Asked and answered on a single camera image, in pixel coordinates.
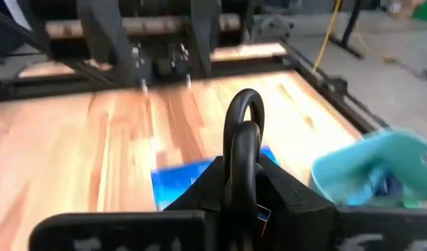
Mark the black legged desk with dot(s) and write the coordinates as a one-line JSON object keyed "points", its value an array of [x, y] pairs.
{"points": [[349, 28]]}

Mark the green object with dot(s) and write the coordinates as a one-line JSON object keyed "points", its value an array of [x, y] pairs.
{"points": [[425, 10]]}

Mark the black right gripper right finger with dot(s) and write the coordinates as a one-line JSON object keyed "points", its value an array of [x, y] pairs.
{"points": [[296, 216]]}

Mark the teal plastic bin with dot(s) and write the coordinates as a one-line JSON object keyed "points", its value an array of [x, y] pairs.
{"points": [[338, 174]]}

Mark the blue game controller box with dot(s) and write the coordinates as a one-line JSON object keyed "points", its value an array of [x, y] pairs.
{"points": [[178, 184]]}

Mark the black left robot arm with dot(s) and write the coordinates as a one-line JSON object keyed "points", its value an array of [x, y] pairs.
{"points": [[164, 66]]}

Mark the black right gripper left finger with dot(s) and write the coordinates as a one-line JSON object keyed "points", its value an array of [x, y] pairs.
{"points": [[206, 195]]}

